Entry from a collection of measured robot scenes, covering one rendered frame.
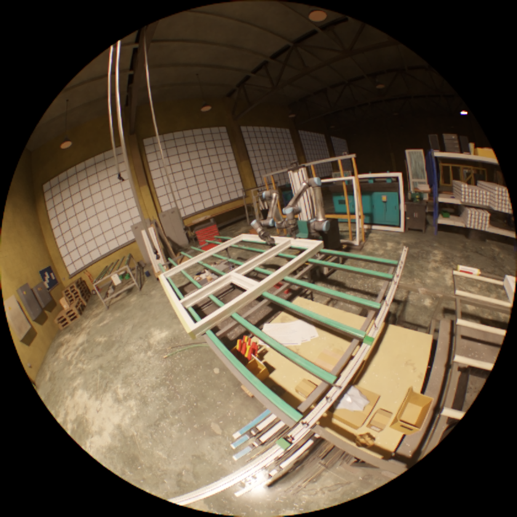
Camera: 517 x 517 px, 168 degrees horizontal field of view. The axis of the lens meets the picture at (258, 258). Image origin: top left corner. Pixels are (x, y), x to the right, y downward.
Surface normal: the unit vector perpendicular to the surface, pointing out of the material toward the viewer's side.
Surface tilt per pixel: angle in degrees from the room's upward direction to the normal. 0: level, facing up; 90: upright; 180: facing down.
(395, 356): 0
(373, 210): 90
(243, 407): 0
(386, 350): 0
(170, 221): 90
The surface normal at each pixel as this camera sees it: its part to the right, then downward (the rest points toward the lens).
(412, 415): -0.25, -0.89
